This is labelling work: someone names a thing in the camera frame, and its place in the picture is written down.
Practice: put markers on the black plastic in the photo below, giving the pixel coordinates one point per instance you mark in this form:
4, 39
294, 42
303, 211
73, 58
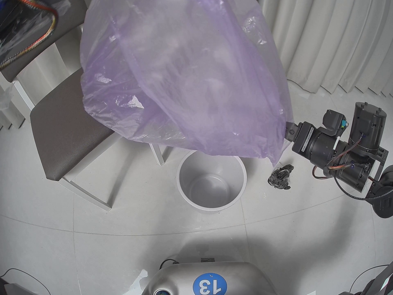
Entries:
279, 178

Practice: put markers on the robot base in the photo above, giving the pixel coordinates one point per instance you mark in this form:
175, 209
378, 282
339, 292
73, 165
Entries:
184, 278

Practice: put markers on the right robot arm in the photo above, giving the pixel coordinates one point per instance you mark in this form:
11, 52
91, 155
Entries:
368, 124

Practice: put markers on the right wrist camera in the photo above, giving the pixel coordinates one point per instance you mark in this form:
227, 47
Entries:
333, 118

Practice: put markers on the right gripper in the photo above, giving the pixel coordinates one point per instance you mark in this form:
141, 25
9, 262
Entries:
319, 149

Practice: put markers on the purple plastic bag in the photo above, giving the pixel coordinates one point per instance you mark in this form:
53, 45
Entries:
184, 72

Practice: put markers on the grey padded white chair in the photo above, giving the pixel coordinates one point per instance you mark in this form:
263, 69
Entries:
61, 127

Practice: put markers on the white curtain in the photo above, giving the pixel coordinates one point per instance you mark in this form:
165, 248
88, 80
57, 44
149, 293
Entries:
322, 26

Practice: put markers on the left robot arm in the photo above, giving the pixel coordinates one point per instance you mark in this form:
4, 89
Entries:
18, 17

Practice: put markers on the white trash bin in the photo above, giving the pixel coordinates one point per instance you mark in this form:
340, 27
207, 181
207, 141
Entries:
211, 183

